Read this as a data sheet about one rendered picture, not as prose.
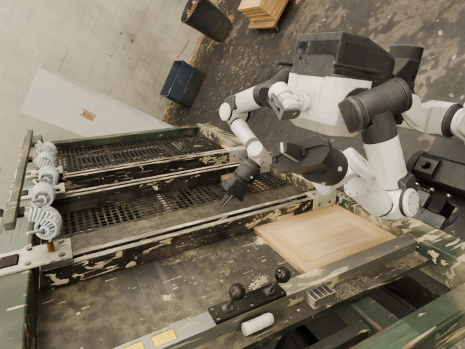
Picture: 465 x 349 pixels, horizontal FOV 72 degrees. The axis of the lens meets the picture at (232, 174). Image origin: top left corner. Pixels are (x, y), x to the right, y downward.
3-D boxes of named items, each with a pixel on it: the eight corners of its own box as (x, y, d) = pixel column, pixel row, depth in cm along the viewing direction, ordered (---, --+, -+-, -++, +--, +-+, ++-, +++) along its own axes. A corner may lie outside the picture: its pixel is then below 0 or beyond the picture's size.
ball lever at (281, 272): (277, 298, 83) (296, 275, 73) (264, 303, 81) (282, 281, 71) (270, 284, 85) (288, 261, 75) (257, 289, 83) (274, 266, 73)
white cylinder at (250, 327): (246, 339, 75) (275, 326, 78) (246, 329, 74) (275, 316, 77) (240, 329, 77) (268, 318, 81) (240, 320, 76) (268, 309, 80)
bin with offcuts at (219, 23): (239, 14, 486) (204, -13, 450) (223, 46, 492) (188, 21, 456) (224, 16, 529) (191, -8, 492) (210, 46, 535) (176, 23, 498)
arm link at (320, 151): (331, 173, 58) (355, 182, 67) (326, 123, 60) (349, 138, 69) (272, 184, 66) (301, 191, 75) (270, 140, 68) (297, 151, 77)
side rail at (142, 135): (199, 139, 263) (198, 126, 259) (46, 160, 215) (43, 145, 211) (195, 137, 270) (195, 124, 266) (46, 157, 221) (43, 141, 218)
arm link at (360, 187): (324, 182, 75) (353, 204, 83) (357, 160, 71) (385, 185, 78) (316, 163, 80) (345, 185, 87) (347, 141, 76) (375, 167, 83)
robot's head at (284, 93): (295, 83, 103) (273, 80, 99) (311, 102, 97) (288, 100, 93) (286, 100, 108) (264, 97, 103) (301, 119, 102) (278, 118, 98)
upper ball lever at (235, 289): (236, 315, 78) (251, 293, 68) (221, 320, 76) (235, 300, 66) (229, 300, 80) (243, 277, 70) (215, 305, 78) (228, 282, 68)
